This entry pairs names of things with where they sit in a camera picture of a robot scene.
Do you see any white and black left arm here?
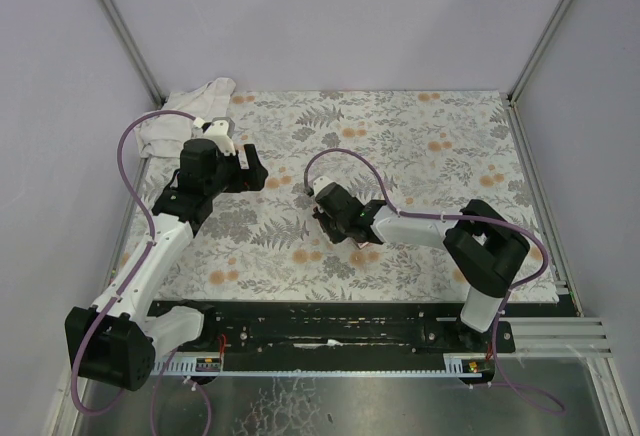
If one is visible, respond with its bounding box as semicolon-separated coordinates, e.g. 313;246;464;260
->
65;138;268;391

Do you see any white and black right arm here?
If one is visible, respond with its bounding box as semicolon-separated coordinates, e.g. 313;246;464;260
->
311;176;530;333

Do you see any crumpled white cloth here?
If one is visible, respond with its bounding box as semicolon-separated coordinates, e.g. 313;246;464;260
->
134;77;236;159

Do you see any floral patterned table mat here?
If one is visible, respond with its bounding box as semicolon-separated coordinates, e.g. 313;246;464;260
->
157;91;539;302

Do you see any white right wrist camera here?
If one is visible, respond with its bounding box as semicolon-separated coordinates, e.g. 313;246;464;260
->
311;175;333;196

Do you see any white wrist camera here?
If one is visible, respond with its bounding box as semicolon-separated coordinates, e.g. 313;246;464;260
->
311;175;333;196
193;117;237;156

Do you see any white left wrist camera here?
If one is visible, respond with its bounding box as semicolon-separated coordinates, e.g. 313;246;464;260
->
193;117;237;156

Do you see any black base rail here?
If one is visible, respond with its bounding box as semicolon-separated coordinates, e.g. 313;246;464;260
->
102;298;516;375

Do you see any left aluminium frame post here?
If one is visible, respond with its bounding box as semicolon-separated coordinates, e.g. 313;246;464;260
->
97;0;165;108

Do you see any aluminium frame post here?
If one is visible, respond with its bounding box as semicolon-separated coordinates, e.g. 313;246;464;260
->
506;0;576;107
97;0;165;108

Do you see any right aluminium frame post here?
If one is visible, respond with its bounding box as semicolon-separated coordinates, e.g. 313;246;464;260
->
506;0;576;107

